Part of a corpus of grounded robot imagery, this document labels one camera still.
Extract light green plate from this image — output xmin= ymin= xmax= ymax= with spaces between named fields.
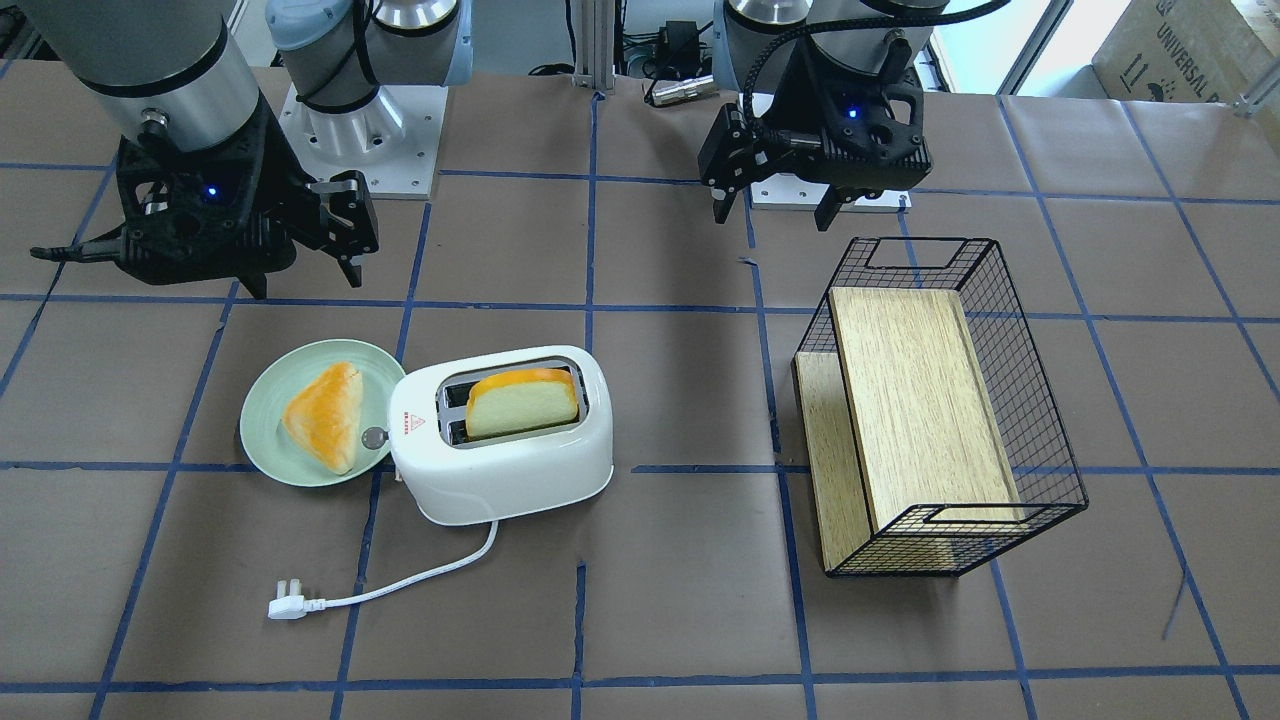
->
xmin=239 ymin=340 xmax=406 ymax=488

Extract white toaster power cord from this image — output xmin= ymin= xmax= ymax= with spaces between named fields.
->
xmin=268 ymin=519 xmax=499 ymax=621

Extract white two-slot toaster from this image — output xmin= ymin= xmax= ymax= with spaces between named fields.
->
xmin=387 ymin=345 xmax=614 ymax=527

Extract triangular bread on plate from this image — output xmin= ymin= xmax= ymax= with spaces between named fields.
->
xmin=282 ymin=361 xmax=364 ymax=474

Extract cardboard box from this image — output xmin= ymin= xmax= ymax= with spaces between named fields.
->
xmin=1092 ymin=1 xmax=1277 ymax=102

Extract black wire basket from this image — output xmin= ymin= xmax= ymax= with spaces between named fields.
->
xmin=795 ymin=237 xmax=1088 ymax=577

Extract wooden box in basket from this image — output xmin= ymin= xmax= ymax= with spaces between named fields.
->
xmin=794 ymin=287 xmax=1028 ymax=577

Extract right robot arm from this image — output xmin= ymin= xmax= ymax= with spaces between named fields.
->
xmin=19 ymin=1 xmax=474 ymax=299

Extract aluminium frame post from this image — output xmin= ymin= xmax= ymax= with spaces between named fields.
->
xmin=570 ymin=0 xmax=620 ymax=96

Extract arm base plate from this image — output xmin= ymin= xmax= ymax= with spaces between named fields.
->
xmin=751 ymin=173 xmax=913 ymax=213
xmin=279 ymin=86 xmax=449 ymax=201

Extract bread slice in toaster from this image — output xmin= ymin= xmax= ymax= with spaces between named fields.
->
xmin=463 ymin=368 xmax=579 ymax=441

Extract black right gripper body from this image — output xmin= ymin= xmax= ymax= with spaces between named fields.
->
xmin=29 ymin=97 xmax=326 ymax=299

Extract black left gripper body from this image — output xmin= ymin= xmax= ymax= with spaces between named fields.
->
xmin=753 ymin=38 xmax=933 ymax=197

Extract black power adapter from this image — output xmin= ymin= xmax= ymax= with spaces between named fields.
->
xmin=655 ymin=20 xmax=701 ymax=79

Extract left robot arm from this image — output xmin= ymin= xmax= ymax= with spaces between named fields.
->
xmin=698 ymin=1 xmax=952 ymax=231

